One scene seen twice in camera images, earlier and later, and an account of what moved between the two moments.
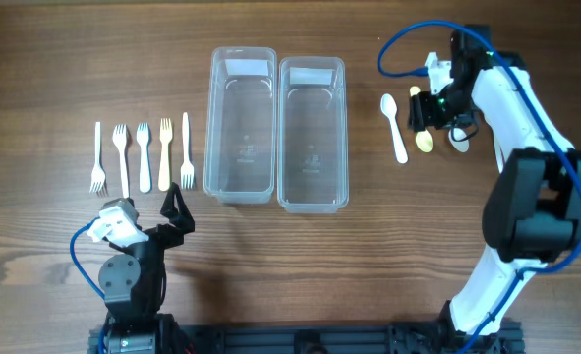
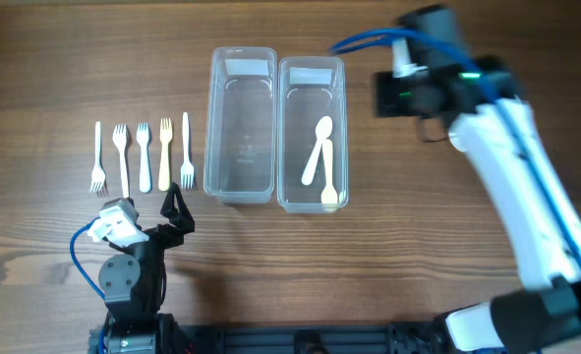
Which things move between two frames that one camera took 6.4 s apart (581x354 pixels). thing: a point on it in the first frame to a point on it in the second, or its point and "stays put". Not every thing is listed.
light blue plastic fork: (143, 137) stays put
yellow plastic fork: (166, 135) stays put
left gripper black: (157, 235) stays put
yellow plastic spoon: (423, 138) to (329, 195)
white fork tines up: (119, 137) stays put
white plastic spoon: (389, 106) to (323, 129)
